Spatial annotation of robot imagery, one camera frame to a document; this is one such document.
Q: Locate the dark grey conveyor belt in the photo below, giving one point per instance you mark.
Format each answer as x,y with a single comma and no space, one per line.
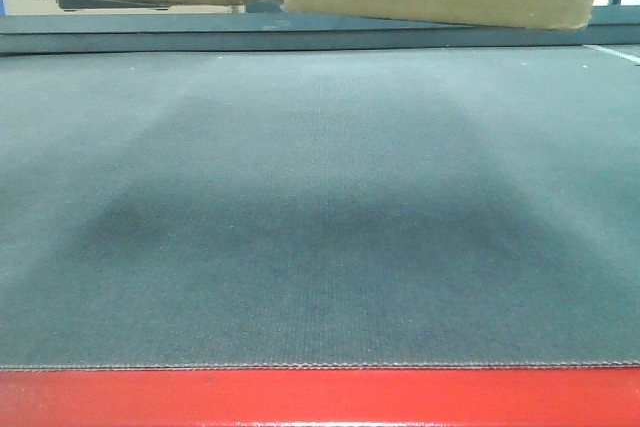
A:
415,208

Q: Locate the red conveyor edge frame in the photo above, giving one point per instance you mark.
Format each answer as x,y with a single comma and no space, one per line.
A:
337,397

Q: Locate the grey conveyor far side rail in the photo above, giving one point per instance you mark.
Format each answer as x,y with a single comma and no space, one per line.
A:
273,32

